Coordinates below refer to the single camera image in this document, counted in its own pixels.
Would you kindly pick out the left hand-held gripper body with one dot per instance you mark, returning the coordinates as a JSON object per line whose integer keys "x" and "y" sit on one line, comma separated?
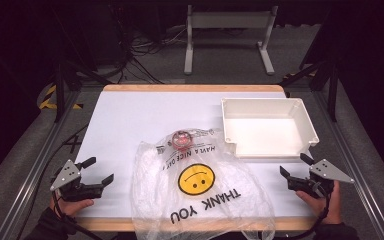
{"x": 67, "y": 175}

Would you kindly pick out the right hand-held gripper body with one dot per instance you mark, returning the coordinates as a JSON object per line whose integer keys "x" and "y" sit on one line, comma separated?
{"x": 328, "y": 173}

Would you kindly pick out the clear plastic smiley bag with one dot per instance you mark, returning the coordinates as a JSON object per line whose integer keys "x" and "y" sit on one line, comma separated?
{"x": 153, "y": 186}

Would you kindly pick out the round red container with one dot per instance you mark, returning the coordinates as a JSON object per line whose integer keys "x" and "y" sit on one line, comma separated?
{"x": 181, "y": 140}

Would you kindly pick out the person's left hand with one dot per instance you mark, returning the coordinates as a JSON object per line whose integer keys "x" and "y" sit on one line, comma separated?
{"x": 70, "y": 206}

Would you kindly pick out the person's right hand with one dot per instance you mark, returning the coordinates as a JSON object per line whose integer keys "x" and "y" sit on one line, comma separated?
{"x": 328, "y": 208}

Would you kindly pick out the white plastic bin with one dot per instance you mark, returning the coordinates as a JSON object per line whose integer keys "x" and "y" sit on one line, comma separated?
{"x": 263, "y": 133}

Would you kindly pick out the yellow black hazard tape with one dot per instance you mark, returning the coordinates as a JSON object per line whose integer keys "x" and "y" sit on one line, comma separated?
{"x": 48, "y": 105}

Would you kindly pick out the black metal stand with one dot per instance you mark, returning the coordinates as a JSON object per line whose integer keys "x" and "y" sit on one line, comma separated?
{"x": 332, "y": 93}
{"x": 59, "y": 93}

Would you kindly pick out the white metal stand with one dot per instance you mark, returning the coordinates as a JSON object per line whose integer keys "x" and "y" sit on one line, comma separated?
{"x": 230, "y": 20}

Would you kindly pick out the aluminium rail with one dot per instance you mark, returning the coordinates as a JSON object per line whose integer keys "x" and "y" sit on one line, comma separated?
{"x": 33, "y": 173}
{"x": 357, "y": 173}

